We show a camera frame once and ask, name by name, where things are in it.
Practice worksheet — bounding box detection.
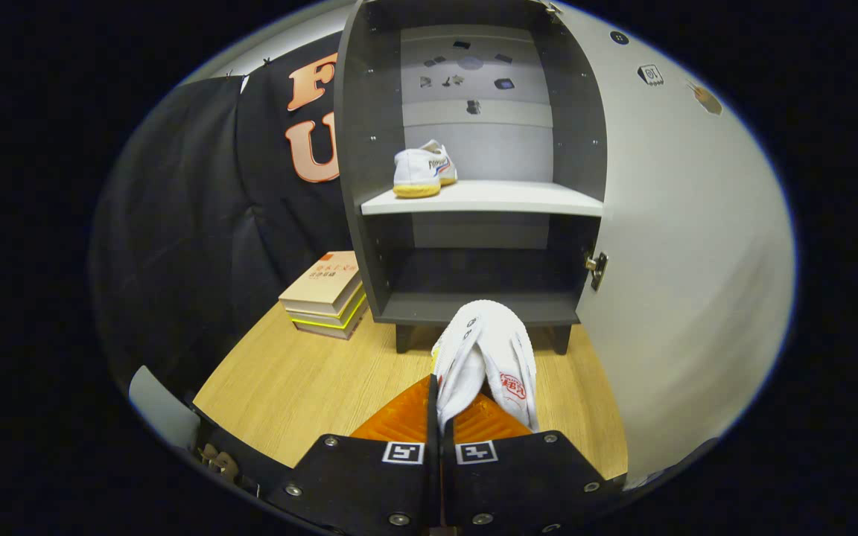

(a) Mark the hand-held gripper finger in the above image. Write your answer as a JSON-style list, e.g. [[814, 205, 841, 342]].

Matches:
[[269, 374, 441, 536], [442, 393, 623, 536]]

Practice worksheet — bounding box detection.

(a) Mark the white canvas shoe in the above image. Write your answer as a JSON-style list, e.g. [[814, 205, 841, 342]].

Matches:
[[431, 300, 540, 434], [393, 139, 459, 199]]

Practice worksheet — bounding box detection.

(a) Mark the grey flat board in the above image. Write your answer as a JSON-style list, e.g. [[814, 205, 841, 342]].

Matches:
[[128, 365, 203, 450]]

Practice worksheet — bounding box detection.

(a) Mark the dark grey cabinet body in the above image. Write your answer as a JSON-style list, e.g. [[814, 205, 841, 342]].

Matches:
[[334, 0, 608, 354]]

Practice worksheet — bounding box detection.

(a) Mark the white cabinet shelf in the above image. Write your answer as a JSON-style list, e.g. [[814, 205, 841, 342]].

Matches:
[[360, 179, 605, 218]]

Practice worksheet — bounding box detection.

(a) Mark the grey book with yellow edge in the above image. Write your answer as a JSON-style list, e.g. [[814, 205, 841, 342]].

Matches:
[[289, 287, 368, 341]]

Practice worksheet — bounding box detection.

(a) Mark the light grey cabinet door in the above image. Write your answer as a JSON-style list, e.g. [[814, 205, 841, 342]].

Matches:
[[556, 0, 798, 488]]

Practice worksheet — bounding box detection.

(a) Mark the black backdrop cloth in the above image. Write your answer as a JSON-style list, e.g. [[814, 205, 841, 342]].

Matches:
[[90, 52, 359, 403]]

